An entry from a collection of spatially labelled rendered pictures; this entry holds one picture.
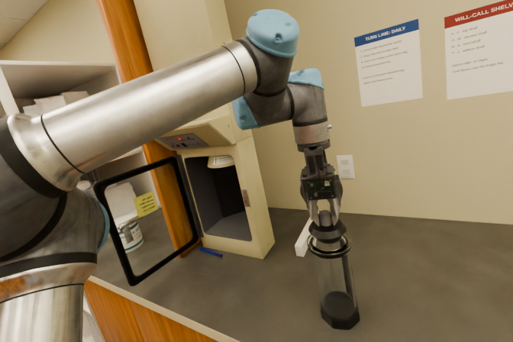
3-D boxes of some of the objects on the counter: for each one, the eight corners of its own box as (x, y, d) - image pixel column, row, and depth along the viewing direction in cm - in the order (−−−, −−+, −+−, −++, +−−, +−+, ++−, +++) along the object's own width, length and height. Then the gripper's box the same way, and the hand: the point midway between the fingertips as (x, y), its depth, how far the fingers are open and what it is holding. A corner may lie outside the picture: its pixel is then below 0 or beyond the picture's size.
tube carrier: (357, 293, 67) (348, 227, 63) (364, 330, 57) (354, 253, 53) (319, 291, 70) (308, 228, 66) (318, 326, 60) (305, 254, 56)
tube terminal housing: (233, 218, 129) (198, 75, 113) (288, 224, 112) (255, 56, 96) (202, 246, 108) (154, 75, 93) (263, 259, 91) (217, 53, 76)
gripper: (285, 151, 49) (302, 241, 53) (340, 143, 46) (353, 240, 50) (290, 142, 57) (304, 221, 61) (337, 135, 54) (349, 219, 58)
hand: (325, 218), depth 58 cm, fingers closed on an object, 3 cm apart
